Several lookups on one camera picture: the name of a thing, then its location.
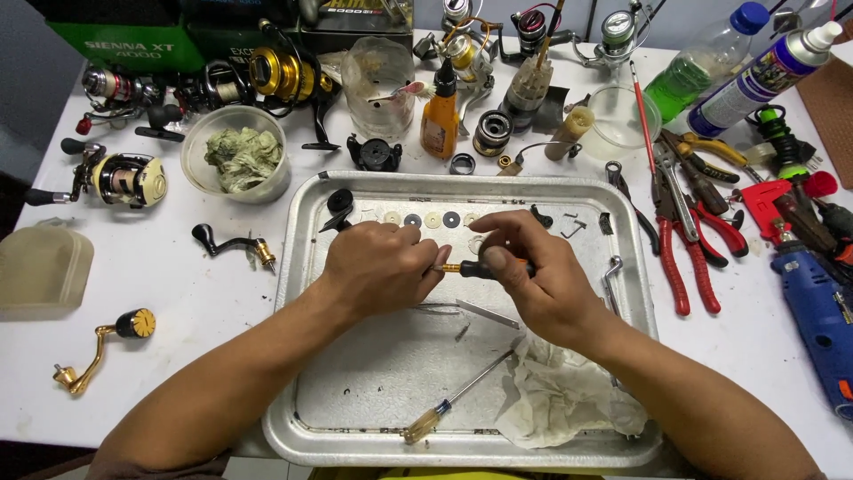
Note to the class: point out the silver metal tray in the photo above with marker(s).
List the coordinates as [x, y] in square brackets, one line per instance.
[373, 373]

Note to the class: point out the green black tool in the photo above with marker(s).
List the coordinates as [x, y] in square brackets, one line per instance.
[783, 143]

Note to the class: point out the thin red stick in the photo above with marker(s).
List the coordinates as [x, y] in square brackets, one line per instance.
[642, 113]

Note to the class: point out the crumpled white tissue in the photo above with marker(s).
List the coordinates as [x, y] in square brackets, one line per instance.
[566, 400]

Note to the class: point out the gold black spinning reel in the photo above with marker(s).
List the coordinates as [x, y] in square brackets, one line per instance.
[283, 73]

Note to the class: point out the dark green reel box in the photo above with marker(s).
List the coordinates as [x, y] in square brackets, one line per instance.
[226, 43]

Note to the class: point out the black reel box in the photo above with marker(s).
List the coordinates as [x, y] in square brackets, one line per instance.
[353, 26]

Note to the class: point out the silver adjustable wrench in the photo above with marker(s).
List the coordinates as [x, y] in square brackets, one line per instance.
[676, 193]

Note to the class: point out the white washer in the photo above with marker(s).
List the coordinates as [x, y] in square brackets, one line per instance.
[392, 218]
[470, 218]

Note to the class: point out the green liquid plastic bottle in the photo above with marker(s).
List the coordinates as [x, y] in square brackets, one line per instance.
[693, 70]

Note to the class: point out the grey grease pot with brush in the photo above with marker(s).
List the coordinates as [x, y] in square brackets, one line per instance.
[526, 90]

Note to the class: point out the small black clip part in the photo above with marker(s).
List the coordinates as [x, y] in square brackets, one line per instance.
[606, 224]

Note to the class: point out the person's left hand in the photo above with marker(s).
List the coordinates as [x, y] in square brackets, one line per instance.
[376, 266]

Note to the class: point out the small gold bushing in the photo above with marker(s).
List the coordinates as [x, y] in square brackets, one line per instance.
[505, 161]

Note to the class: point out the silver gold spinning reel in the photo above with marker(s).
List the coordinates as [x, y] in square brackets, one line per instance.
[466, 57]

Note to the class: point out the clear plastic tub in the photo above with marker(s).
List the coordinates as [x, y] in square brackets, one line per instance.
[196, 166]

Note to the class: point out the beige grease tube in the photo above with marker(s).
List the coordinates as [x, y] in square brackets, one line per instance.
[570, 130]

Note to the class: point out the orange oil bottle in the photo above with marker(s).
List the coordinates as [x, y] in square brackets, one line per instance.
[440, 123]

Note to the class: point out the small black lever part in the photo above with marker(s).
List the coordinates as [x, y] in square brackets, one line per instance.
[542, 217]

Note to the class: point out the greenish dirty rag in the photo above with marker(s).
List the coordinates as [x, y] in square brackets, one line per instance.
[243, 158]

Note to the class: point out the red silver spinning reel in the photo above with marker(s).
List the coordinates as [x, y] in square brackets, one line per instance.
[110, 85]

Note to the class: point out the small hex key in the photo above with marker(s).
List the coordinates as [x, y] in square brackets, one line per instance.
[573, 230]

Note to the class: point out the blue rotary tool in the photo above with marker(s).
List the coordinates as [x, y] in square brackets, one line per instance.
[816, 313]

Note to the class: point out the cream washer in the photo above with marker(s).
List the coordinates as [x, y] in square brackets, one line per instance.
[433, 220]

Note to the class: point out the brown cardboard sheet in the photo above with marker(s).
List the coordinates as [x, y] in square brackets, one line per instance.
[830, 113]

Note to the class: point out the clear plastic jar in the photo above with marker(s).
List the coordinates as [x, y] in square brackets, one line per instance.
[376, 80]

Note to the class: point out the black reel red spool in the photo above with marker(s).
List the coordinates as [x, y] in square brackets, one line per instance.
[531, 30]

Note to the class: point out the cream baitcasting reel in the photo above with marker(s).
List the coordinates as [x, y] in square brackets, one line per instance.
[126, 178]

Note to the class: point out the red plastic tool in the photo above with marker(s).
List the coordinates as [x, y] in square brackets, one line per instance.
[766, 200]

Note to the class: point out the person's right hand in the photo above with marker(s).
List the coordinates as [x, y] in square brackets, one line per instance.
[546, 286]

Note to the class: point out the silver green spinning reel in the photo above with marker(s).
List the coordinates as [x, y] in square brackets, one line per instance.
[616, 30]

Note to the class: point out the small metal spring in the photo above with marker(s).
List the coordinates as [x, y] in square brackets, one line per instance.
[462, 332]

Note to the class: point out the clear plastic bowl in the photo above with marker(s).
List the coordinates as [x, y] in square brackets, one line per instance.
[620, 123]

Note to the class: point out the black reel rotor part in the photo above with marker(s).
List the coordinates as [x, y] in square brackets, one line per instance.
[374, 153]

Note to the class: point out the silver bent wrench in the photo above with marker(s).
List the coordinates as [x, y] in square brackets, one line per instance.
[612, 280]

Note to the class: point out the translucent plastic cover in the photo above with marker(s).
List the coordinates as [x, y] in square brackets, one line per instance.
[43, 266]

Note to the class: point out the silver tweezers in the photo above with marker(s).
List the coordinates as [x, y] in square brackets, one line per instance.
[480, 312]

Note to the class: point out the toothbrush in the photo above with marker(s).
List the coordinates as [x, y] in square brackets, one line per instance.
[406, 90]

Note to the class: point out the purple spray can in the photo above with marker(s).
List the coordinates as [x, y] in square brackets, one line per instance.
[760, 80]

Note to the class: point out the black spanner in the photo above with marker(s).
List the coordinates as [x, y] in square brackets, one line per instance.
[630, 200]

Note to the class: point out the dark grey washer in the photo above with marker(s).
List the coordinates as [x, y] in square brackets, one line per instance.
[452, 219]
[412, 221]

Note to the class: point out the black orange small screwdriver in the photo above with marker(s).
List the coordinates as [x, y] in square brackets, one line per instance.
[470, 269]

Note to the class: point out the black reel knob part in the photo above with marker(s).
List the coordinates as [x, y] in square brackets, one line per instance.
[340, 203]

